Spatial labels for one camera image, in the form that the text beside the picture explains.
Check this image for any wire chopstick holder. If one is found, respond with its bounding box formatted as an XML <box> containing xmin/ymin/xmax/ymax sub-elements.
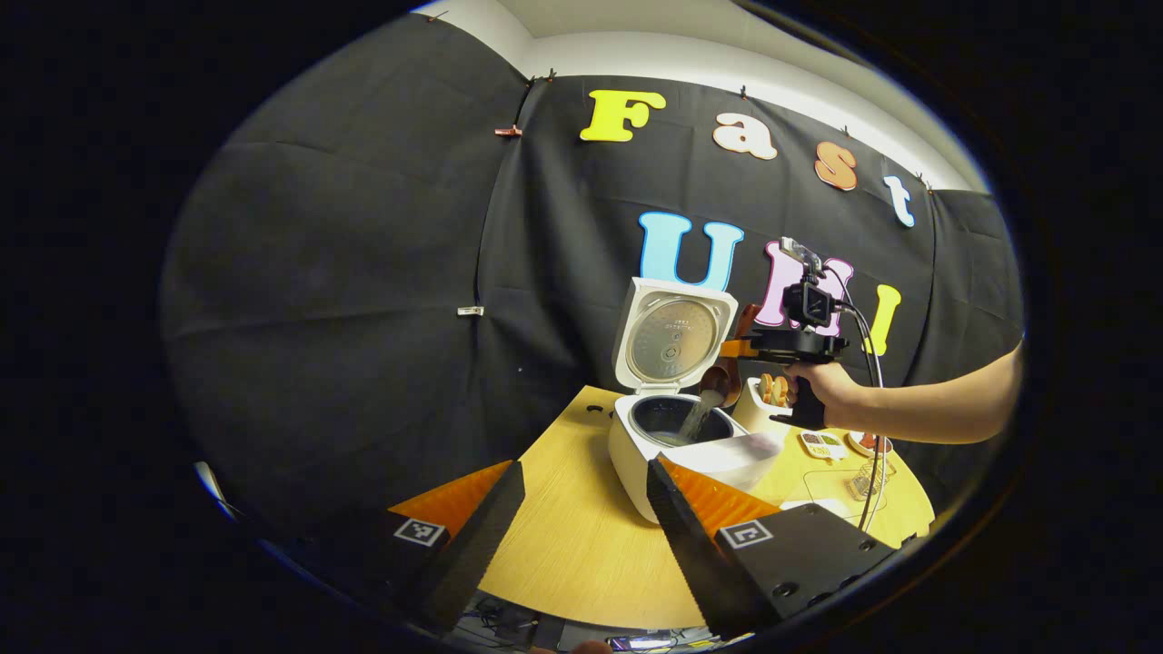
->
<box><xmin>850</xmin><ymin>459</ymin><xmax>896</xmax><ymax>500</ymax></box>

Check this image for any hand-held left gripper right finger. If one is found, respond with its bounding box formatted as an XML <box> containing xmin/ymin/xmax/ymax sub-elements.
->
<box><xmin>646</xmin><ymin>454</ymin><xmax>924</xmax><ymax>639</ymax></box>

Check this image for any white toaster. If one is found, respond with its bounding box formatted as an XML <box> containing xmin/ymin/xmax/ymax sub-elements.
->
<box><xmin>731</xmin><ymin>374</ymin><xmax>800</xmax><ymax>434</ymax></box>

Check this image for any white rice heap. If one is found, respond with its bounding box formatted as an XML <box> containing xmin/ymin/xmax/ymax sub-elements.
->
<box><xmin>677</xmin><ymin>391</ymin><xmax>719</xmax><ymax>446</ymax></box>

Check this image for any clear plastic container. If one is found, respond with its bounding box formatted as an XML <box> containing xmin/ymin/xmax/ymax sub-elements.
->
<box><xmin>781</xmin><ymin>463</ymin><xmax>888</xmax><ymax>524</ymax></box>

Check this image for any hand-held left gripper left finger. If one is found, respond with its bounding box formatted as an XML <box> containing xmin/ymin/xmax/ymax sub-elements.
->
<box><xmin>286</xmin><ymin>460</ymin><xmax>529</xmax><ymax>638</ymax></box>

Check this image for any white rice cooker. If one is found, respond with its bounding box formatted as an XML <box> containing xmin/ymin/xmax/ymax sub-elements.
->
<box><xmin>608</xmin><ymin>277</ymin><xmax>787</xmax><ymax>525</ymax></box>

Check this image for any black backdrop cloth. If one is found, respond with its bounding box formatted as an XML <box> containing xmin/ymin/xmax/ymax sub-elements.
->
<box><xmin>159</xmin><ymin>14</ymin><xmax>1026</xmax><ymax>546</ymax></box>

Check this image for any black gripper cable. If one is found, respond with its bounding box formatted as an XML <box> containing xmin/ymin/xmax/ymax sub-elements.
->
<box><xmin>831</xmin><ymin>300</ymin><xmax>890</xmax><ymax>532</ymax></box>

